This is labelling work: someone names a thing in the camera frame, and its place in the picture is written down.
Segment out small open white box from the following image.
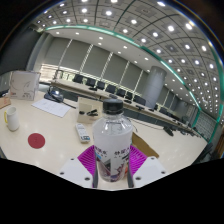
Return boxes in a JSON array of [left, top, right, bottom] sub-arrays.
[[76, 96, 104, 124]]

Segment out open brown box red side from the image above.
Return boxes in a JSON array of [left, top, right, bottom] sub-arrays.
[[131, 131, 160, 159]]

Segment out black conference phone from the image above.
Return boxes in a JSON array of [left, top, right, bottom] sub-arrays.
[[43, 86, 65, 103]]

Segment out large white cardboard box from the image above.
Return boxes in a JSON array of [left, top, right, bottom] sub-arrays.
[[9, 70, 42, 101]]

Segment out white paper sheet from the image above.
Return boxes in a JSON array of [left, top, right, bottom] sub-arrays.
[[31, 97, 72, 118]]

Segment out row of black office chairs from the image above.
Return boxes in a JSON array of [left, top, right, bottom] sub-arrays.
[[72, 73, 148, 106]]

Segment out white mug yellow handle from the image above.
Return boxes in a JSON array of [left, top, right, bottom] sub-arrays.
[[3, 106, 20, 132]]

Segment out black tool in white box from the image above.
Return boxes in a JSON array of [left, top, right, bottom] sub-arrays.
[[87, 109, 100, 117]]

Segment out clear water bottle black cap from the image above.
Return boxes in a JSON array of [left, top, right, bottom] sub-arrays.
[[91, 98, 134, 183]]

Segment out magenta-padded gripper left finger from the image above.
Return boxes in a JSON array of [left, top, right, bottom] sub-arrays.
[[57, 144, 100, 189]]

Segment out flat round red coaster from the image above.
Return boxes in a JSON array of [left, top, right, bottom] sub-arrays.
[[27, 132, 46, 150]]

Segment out ceiling lights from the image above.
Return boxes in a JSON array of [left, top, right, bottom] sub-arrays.
[[36, 0, 224, 134]]

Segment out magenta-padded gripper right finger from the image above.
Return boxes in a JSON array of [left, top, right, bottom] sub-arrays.
[[125, 144, 167, 189]]

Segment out white remote control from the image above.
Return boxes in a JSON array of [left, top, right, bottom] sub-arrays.
[[75, 122, 92, 144]]

